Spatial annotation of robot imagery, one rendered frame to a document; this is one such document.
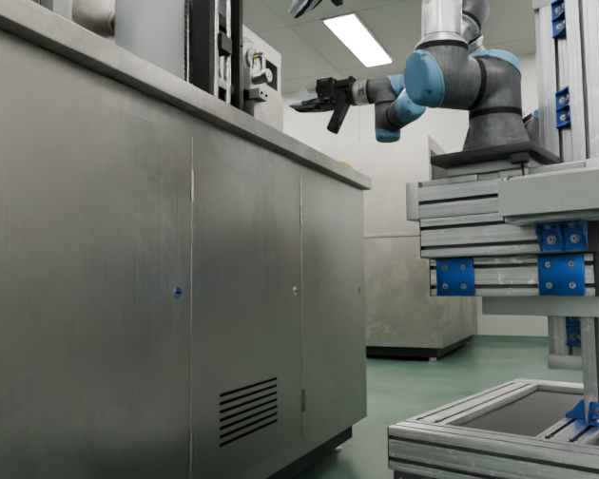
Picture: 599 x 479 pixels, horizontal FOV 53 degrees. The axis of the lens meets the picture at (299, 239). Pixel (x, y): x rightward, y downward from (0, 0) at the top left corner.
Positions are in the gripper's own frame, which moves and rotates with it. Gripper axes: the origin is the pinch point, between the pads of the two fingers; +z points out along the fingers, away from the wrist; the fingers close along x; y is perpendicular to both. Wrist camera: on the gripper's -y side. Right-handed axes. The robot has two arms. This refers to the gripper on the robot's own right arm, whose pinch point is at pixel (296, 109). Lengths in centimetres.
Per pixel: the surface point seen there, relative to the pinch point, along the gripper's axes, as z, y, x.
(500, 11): -30, 172, -337
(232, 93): 1.7, -5.4, 35.7
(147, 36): 25.1, 12.3, 41.4
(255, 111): 8.7, -2.4, 10.7
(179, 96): -16, -23, 83
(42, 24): -16, -22, 113
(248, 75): 10.3, 8.7, 12.1
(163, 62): 19.9, 4.2, 41.4
